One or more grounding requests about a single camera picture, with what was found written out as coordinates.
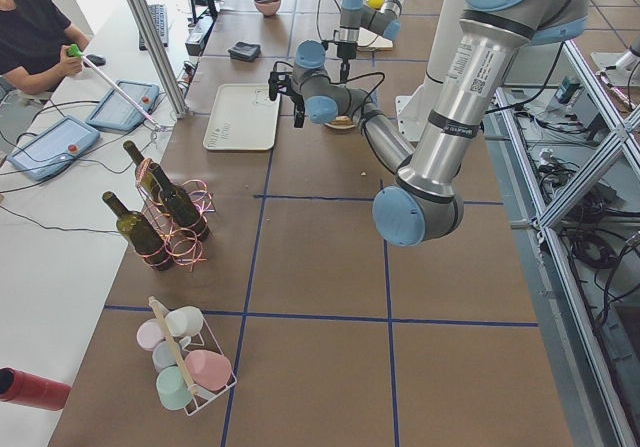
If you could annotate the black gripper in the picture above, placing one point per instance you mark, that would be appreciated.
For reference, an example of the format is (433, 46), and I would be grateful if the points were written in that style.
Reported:
(290, 88)
(344, 50)

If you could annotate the white round plate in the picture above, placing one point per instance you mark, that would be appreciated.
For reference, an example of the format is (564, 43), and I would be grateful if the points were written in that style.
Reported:
(327, 124)

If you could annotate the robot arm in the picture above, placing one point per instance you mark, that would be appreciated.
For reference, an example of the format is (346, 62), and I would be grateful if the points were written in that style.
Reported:
(423, 203)
(382, 21)

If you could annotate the white bear serving tray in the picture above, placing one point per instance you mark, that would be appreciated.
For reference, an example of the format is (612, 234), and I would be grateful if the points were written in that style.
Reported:
(243, 118)

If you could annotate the grey folded cloth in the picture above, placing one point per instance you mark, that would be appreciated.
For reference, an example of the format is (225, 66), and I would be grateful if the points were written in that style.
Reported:
(246, 52)

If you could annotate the yellow lemon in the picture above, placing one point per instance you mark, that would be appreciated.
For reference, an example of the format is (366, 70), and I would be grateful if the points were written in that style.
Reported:
(375, 4)

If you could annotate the pink bowl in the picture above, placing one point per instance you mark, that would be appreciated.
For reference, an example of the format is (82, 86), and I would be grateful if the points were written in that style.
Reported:
(267, 2)

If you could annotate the dark wine bottle upper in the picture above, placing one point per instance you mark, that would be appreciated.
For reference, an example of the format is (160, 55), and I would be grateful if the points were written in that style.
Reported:
(178, 203)

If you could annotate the dark wine bottle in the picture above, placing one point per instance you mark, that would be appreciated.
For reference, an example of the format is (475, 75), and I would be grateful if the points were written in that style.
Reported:
(144, 180)
(141, 235)
(178, 203)

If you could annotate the black keyboard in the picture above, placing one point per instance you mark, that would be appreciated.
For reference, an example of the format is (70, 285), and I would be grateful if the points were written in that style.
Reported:
(159, 16)

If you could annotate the blue teach pendant far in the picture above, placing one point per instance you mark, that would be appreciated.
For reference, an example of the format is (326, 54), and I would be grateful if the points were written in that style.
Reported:
(114, 113)

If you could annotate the blue teach pendant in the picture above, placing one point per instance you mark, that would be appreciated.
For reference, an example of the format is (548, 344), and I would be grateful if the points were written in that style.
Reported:
(114, 113)
(55, 149)

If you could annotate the black computer mouse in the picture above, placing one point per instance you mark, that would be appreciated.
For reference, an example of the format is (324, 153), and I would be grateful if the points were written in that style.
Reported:
(97, 60)

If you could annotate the dark wine bottle lower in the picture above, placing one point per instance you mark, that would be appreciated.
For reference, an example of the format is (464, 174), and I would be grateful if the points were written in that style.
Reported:
(141, 235)

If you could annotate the blue teach pendant near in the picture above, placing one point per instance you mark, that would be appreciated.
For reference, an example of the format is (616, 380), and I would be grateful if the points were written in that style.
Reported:
(55, 149)

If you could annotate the white cup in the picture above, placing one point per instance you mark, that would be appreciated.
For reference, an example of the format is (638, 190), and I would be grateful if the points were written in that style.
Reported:
(184, 321)

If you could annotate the person in black shirt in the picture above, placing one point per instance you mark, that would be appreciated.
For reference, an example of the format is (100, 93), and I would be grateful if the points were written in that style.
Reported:
(35, 38)

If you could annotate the light pink cup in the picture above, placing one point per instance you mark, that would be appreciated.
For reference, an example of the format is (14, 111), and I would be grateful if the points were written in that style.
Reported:
(149, 335)

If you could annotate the grey blue cup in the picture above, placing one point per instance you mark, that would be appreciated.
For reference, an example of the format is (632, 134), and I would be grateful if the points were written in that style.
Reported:
(162, 357)

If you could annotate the mint green cup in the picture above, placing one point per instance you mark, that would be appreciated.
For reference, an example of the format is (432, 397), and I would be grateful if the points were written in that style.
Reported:
(172, 390)

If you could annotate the red cylinder bottle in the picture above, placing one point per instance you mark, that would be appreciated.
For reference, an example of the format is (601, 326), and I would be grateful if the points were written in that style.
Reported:
(30, 390)

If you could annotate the copper wire bottle rack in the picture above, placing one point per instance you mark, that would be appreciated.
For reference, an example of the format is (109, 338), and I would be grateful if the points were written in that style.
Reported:
(182, 243)

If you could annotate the aluminium frame post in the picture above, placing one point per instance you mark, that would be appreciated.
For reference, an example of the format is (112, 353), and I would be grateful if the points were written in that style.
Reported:
(159, 57)

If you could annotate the green handled reach stick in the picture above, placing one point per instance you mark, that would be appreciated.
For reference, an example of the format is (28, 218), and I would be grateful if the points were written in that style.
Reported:
(74, 51)

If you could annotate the white wire cup rack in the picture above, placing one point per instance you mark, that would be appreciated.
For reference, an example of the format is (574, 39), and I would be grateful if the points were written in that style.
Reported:
(181, 347)

